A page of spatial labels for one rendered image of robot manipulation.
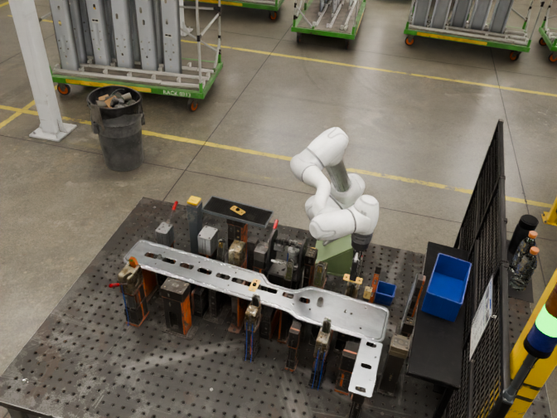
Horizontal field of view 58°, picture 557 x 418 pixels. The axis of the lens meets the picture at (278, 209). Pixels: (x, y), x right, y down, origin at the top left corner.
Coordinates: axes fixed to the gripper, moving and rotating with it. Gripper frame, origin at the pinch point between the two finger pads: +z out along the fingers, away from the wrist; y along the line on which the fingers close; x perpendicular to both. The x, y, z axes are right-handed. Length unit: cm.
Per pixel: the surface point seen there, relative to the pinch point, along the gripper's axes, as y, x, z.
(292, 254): -18.7, -33.9, 16.8
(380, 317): -2.8, 15.8, 26.6
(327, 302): -2.7, -9.9, 26.5
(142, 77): -330, -316, 98
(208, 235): -15, -79, 15
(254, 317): 21.6, -38.8, 22.8
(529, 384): 53, 63, -24
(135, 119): -195, -239, 71
